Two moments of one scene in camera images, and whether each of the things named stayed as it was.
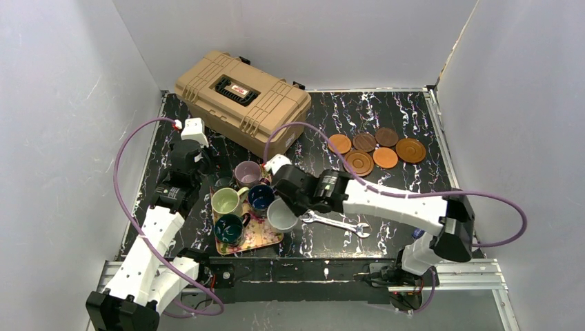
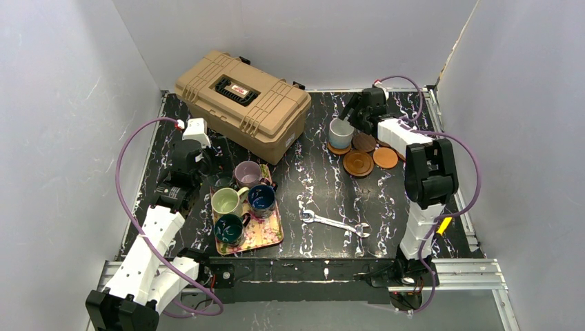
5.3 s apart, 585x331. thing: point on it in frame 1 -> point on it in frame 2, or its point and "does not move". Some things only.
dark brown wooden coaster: x=364 y=142 does not move
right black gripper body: x=283 y=186 -> x=355 y=116
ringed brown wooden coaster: x=361 y=161 does not move
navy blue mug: x=261 y=196 does not move
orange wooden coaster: x=385 y=158 does not move
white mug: x=280 y=216 -> x=340 y=134
